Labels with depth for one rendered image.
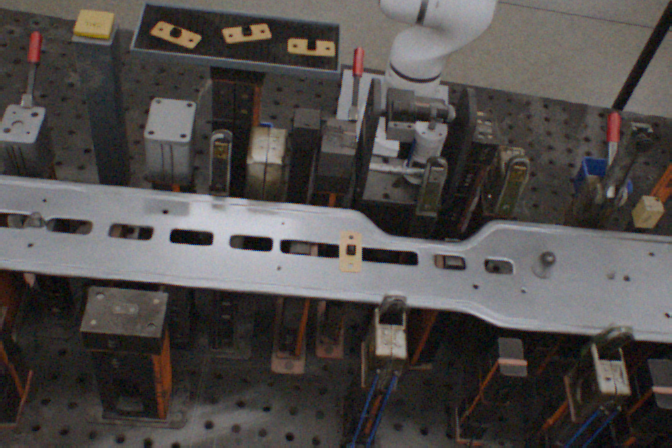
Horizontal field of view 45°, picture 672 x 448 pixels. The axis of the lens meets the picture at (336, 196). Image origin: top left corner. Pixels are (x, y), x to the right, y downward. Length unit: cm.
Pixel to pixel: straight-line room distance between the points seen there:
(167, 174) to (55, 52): 80
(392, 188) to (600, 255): 40
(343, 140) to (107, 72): 46
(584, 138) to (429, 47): 65
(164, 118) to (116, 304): 34
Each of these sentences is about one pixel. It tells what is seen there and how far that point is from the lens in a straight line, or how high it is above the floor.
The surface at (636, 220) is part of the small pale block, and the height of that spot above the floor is 102.
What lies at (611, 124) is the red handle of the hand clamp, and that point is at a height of 114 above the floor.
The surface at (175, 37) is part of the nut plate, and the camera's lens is 149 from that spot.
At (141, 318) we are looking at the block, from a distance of 128.
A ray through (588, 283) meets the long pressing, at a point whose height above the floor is 100.
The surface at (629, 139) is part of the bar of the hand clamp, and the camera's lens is 146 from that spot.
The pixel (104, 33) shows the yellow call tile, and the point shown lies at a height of 116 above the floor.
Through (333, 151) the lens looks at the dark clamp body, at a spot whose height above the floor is 108.
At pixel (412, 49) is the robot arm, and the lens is 170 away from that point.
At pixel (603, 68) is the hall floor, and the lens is 359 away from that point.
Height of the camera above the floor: 213
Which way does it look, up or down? 51 degrees down
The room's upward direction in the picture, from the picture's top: 11 degrees clockwise
